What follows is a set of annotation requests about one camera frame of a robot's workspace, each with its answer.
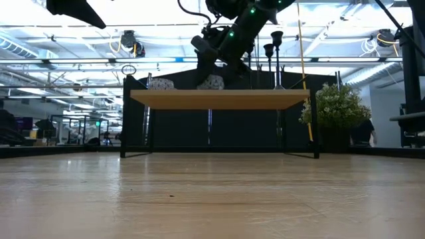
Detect thin metal pole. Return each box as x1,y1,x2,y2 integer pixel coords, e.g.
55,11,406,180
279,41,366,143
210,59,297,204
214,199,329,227
145,72,153,146
207,109,213,146

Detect black backdrop panel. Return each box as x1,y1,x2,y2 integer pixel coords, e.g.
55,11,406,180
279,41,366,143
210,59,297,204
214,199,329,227
125,65,339,149

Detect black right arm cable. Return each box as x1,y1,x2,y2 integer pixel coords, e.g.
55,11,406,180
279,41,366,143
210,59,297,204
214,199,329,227
177,0,213,31

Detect person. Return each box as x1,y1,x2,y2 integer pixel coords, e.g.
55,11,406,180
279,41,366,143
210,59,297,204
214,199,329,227
349,118,379,147

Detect black metal table frame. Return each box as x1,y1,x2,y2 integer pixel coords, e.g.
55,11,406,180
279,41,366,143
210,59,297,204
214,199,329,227
0,145,425,159

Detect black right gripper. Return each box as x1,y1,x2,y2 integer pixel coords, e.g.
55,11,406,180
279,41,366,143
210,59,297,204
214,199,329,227
191,28,254,90

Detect wooden shelf black metal frame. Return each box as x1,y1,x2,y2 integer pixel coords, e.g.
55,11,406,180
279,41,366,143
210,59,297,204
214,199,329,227
120,74,321,159

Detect white tealight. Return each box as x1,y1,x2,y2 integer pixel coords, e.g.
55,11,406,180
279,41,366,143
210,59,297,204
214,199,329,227
197,74,226,90

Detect purple display screen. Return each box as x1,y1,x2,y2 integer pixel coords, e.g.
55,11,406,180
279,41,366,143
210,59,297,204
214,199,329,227
15,116,35,131

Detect metal ring hook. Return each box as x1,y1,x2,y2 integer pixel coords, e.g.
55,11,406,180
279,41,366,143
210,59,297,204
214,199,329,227
120,64,137,76

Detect black ceiling cord reel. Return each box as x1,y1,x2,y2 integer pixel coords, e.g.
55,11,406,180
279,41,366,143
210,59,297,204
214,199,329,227
119,29,147,58
376,28,400,48

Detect hanging yellow cable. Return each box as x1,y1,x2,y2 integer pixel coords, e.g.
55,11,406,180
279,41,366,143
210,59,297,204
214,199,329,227
296,0,315,143

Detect pink patterned bowl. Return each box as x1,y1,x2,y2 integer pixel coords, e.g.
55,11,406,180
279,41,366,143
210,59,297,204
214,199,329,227
147,78,175,90

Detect green potted plant white flowers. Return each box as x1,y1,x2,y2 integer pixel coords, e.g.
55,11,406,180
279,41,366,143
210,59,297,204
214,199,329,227
297,82,373,154

